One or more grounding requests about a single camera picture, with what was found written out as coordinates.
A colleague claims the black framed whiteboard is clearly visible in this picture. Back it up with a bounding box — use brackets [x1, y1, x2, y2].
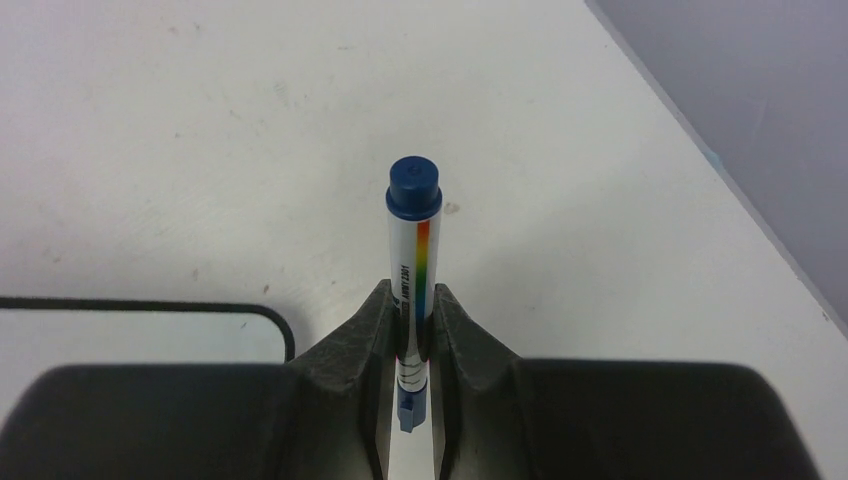
[1, 297, 296, 419]

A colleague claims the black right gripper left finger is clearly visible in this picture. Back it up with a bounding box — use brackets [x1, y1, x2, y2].
[1, 281, 395, 479]

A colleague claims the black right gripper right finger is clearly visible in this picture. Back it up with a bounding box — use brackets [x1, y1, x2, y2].
[430, 284, 819, 479]

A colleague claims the white marker pen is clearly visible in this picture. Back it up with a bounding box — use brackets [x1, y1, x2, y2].
[385, 156, 443, 394]

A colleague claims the blue marker cap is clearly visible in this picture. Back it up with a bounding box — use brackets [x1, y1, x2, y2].
[396, 386, 428, 433]

